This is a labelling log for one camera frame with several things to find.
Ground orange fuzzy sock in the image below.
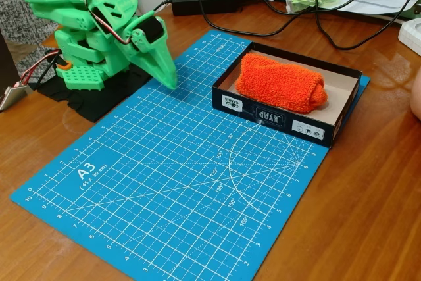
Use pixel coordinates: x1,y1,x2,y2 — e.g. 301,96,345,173
235,53,329,114

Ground white 3D-printed plastic block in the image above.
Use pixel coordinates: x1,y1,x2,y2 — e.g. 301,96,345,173
397,18,421,57

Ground large black power adapter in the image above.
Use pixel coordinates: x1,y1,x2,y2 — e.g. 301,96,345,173
170,0,240,17

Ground black cardboard box tray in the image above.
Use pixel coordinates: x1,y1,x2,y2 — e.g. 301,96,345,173
212,42,362,149

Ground grey speckled fabric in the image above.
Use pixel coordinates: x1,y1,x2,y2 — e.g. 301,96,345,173
0,0,83,78

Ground silver controller box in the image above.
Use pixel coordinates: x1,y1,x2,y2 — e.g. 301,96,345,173
0,84,30,113

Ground blue A3 cutting mat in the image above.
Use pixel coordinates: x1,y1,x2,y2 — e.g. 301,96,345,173
9,29,371,281

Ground person bare skin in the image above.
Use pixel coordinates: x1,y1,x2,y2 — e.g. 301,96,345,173
409,72,421,114

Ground short black adapter cable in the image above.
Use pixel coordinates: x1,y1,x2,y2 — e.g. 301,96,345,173
151,0,174,15

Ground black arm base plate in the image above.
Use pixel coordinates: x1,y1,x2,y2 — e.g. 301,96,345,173
37,59,154,123

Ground long looped black cable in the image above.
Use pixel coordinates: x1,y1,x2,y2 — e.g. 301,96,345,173
191,0,421,51

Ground red and black wires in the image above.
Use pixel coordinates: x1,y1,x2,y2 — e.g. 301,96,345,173
18,49,63,88

